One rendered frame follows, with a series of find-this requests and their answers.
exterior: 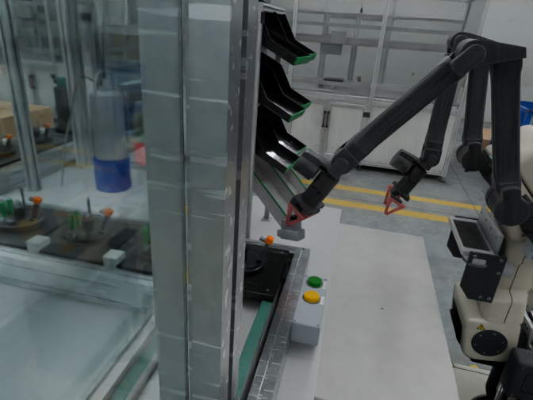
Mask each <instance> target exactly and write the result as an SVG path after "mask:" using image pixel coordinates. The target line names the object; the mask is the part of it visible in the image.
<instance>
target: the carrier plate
mask: <svg viewBox="0 0 533 400"><path fill-rule="evenodd" d="M247 246H249V247H253V248H257V249H258V250H259V251H262V249H263V246H261V245H256V244H248V243H247ZM264 255H265V256H266V268H265V269H264V271H263V272H262V273H260V274H258V275H256V276H252V277H247V278H243V296H244V297H249V298H256V299H260V300H264V301H268V302H273V301H274V297H275V295H276V292H277V289H278V286H279V283H280V281H281V278H282V274H283V271H284V270H285V267H286V263H287V260H288V258H289V255H290V251H288V250H283V249H279V248H270V247H268V249H267V250H266V252H265V254H264Z"/></svg>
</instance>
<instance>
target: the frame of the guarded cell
mask: <svg viewBox="0 0 533 400"><path fill-rule="evenodd" d="M258 5H259V0H184V7H185V68H186V188H187V248H188V308H189V369H190V400H237V394H238V378H239V363H240V334H241V319H242V304H243V275H244V260H245V244H246V229H247V200H248V185H249V170H250V154H251V125H252V110H253V95H254V80H255V50H256V35H257V20H258Z"/></svg>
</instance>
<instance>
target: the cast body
mask: <svg viewBox="0 0 533 400"><path fill-rule="evenodd" d="M296 219H298V218H297V215H291V216H290V222H291V221H294V220H296ZM277 237H280V238H281V239H285V240H293V241H299V240H302V239H304V238H305V229H302V228H301V221H300V222H298V223H296V224H294V225H291V226H290V227H288V226H287V225H286V218H284V219H282V228H281V229H278V230H277Z"/></svg>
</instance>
